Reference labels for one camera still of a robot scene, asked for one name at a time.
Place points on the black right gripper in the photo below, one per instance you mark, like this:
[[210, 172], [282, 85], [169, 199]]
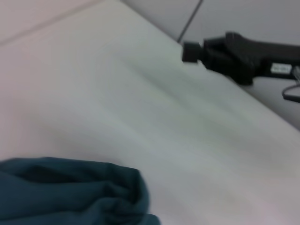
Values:
[[246, 58]]

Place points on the blue shirt with FREE print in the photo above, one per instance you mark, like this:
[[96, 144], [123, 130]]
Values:
[[70, 192]]

